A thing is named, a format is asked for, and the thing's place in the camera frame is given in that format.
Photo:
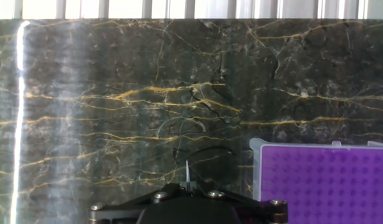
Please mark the black marble pattern mat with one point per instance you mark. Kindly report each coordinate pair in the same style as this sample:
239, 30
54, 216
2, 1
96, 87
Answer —
147, 93

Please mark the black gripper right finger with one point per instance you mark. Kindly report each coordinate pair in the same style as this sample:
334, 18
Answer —
210, 191

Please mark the small clear pipette tip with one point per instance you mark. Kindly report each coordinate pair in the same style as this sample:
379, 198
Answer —
187, 172

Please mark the purple tip box clear lid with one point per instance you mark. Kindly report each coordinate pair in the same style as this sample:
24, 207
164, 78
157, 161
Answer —
325, 183

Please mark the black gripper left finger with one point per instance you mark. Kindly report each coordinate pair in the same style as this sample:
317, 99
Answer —
160, 191

